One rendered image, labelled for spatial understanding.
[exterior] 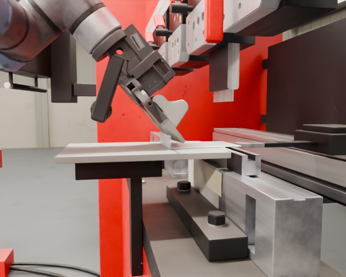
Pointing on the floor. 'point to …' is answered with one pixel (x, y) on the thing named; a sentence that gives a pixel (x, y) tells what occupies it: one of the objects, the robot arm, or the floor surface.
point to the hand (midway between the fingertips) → (172, 138)
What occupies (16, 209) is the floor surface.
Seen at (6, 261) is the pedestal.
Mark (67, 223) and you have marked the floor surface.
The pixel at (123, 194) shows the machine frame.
